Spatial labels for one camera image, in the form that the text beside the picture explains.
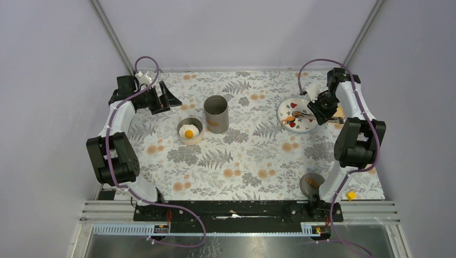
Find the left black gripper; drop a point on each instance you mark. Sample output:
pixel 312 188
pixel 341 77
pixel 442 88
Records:
pixel 161 104

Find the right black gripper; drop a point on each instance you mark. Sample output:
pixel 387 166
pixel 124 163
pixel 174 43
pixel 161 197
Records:
pixel 319 115

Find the beige round lid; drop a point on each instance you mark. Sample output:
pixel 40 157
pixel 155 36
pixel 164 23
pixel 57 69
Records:
pixel 339 116

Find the metal food tongs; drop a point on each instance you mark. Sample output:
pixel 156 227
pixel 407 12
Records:
pixel 313 117

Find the toy fried egg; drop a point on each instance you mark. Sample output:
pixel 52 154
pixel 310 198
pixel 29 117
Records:
pixel 188 131

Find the grey cylindrical lunch container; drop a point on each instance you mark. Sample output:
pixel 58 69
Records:
pixel 216 114

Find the grey lid with wooden knob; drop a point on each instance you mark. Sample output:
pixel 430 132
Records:
pixel 309 184

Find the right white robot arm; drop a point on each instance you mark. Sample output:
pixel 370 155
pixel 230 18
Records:
pixel 358 143

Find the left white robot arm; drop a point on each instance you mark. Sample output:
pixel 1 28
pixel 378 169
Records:
pixel 111 154

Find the round steel lunch bowl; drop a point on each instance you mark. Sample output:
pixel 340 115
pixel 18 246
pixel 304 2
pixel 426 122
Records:
pixel 195 122

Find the white patterned plate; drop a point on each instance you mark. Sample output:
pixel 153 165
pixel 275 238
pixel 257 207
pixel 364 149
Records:
pixel 289 105

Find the floral patterned table mat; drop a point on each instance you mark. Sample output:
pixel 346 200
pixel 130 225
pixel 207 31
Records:
pixel 255 159

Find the small yellow block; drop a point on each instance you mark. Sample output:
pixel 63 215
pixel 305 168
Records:
pixel 351 196

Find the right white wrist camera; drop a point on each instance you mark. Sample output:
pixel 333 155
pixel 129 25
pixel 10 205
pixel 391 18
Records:
pixel 311 92

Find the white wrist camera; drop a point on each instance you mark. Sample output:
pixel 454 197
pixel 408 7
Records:
pixel 143 78
pixel 311 92

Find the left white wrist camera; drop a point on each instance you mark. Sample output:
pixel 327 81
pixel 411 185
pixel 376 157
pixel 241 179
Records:
pixel 143 78

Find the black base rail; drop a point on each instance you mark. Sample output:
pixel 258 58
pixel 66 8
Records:
pixel 242 216

